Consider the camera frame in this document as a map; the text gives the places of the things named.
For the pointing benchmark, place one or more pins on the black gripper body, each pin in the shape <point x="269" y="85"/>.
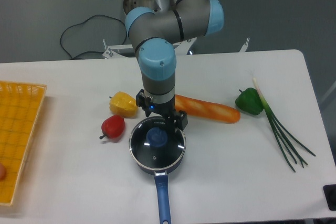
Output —
<point x="166" y="110"/>

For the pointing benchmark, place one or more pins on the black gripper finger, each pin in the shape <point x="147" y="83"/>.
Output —
<point x="177" y="120"/>
<point x="144" y="102"/>

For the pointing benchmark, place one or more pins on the glass lid blue knob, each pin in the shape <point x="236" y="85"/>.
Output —
<point x="154" y="148"/>

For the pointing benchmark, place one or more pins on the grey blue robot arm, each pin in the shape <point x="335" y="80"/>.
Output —
<point x="157" y="59"/>

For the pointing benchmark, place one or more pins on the baguette bread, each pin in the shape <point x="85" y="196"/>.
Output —
<point x="207" y="110"/>

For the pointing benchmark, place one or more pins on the yellow bell pepper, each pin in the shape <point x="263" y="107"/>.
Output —
<point x="123" y="104"/>

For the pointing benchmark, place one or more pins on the red bell pepper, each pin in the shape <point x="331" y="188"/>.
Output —
<point x="112" y="127"/>

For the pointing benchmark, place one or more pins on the green bell pepper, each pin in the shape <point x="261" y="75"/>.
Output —
<point x="249" y="101"/>

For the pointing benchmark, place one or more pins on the green onion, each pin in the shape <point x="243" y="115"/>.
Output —
<point x="282" y="135"/>

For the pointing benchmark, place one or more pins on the yellow woven basket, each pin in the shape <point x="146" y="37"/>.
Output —
<point x="20" y="107"/>

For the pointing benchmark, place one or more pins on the black object table corner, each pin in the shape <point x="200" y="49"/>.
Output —
<point x="330" y="196"/>

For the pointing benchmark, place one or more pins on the dark pot blue handle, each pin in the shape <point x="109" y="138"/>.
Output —
<point x="162" y="189"/>

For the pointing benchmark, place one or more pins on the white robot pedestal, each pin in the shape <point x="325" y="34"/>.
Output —
<point x="155" y="2"/>

